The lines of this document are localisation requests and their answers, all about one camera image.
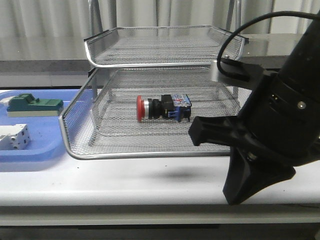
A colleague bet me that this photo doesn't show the white component in tray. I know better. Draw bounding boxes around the white component in tray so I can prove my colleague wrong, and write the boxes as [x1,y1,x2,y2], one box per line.
[0,96,13,107]

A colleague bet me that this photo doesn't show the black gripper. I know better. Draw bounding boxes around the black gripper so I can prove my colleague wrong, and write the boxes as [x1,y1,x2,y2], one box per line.
[188,71,320,205]

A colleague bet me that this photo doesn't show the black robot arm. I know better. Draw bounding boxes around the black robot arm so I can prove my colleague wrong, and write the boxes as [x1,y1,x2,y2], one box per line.
[188,11,320,205]

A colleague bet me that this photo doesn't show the blue plastic tray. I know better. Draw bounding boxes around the blue plastic tray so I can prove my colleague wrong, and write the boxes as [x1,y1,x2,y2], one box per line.
[0,89,78,163]

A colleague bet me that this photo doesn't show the red emergency stop button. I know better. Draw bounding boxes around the red emergency stop button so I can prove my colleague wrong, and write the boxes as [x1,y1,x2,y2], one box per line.
[136,94,192,123]

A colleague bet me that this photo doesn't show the silver mesh top tray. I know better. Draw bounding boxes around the silver mesh top tray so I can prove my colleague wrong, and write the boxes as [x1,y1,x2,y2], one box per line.
[83,24,250,69]

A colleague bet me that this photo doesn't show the green terminal block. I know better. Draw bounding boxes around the green terminal block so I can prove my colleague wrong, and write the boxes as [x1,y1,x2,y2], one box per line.
[6,93,64,118]

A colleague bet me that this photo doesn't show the black camera cable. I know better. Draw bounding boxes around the black camera cable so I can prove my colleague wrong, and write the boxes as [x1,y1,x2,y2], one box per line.
[216,10,317,82]

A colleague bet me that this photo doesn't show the grey metal rack frame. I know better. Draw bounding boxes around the grey metal rack frame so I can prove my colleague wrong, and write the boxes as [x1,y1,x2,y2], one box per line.
[87,0,243,147]

